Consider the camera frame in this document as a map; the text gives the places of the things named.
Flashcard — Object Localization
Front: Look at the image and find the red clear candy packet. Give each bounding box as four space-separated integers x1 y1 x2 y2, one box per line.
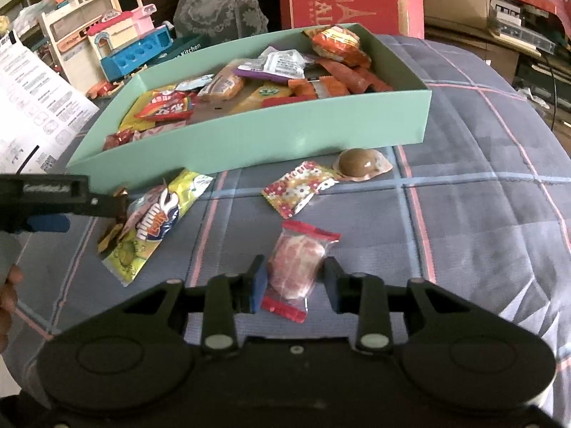
102 128 137 152

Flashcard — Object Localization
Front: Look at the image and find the cluttered shelf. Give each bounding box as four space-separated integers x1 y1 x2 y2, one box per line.
486 0 571 112

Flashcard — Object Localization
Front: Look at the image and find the grey plaid blanket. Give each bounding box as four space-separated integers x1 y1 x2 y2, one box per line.
0 31 571 366

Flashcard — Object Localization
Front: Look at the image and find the purple snack packet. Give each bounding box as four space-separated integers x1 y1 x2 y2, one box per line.
234 65 290 85

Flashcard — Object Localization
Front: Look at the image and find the small white teal packet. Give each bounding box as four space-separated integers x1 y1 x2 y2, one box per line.
175 73 215 94

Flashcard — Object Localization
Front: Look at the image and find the white instruction sheet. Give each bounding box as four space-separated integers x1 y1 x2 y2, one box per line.
0 31 101 174

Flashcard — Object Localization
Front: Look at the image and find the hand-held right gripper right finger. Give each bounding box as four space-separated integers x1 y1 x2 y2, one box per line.
323 256 460 353

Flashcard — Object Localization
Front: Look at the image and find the teal cardboard box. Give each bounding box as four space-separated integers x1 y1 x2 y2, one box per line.
66 22 433 190

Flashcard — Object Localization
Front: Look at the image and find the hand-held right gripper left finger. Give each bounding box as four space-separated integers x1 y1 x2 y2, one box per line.
120 254 268 353

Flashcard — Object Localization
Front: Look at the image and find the white foil snack packet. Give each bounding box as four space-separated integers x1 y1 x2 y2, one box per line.
258 47 317 78

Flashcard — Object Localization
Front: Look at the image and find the floral candy packet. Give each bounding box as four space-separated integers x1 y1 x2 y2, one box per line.
261 160 340 220

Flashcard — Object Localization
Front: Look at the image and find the brown jelly cup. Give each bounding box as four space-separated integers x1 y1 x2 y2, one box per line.
332 147 394 183

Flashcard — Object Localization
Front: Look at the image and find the red rainbow candy packet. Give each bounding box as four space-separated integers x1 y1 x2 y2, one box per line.
134 89 199 122

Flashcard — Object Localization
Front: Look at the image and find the clear wrapped bread packet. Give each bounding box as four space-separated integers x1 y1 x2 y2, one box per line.
196 69 246 101

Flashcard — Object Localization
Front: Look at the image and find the yellow snack bar packet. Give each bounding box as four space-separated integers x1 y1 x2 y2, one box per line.
229 85 295 114

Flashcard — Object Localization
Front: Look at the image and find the pastel toy kitchen playset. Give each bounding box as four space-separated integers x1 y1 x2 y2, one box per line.
40 0 175 92

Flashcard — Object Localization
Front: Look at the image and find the small red toy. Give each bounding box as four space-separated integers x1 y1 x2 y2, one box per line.
87 81 119 99

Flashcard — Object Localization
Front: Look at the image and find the red snack packet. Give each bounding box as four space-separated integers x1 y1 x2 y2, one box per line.
261 95 308 108

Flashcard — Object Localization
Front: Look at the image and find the large orange snack bag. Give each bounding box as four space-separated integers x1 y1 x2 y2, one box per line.
319 58 395 94

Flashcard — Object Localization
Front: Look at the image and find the teal toy packaging box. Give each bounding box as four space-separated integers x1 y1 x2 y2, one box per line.
152 33 215 67

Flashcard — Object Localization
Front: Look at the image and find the gold candy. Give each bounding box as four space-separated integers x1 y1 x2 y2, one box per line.
97 185 132 253

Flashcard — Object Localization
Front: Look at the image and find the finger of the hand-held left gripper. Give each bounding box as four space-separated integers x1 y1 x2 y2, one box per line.
88 189 130 219
0 214 71 234

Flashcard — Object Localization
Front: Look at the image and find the pink patterned white packet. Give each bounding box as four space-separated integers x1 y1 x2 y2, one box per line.
134 120 190 143

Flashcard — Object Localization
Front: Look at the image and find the small orange snack packet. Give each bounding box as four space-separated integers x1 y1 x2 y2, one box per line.
288 78 322 99

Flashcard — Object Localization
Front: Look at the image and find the person's left hand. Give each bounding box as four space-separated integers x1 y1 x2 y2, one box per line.
0 264 25 355

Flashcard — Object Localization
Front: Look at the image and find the clear red-edged candy packet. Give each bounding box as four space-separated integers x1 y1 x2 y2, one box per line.
260 219 342 324

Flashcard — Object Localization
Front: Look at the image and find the grey lace cloth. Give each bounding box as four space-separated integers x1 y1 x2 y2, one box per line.
173 0 271 45

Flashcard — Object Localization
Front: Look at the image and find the yellow green snack packet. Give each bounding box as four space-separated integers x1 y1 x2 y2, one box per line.
102 167 215 287

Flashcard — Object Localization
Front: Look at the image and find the black cable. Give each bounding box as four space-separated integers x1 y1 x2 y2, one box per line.
542 49 563 134

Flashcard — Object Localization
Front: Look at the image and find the orange crinkled snack packet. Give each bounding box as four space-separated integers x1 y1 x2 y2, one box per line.
311 26 372 68

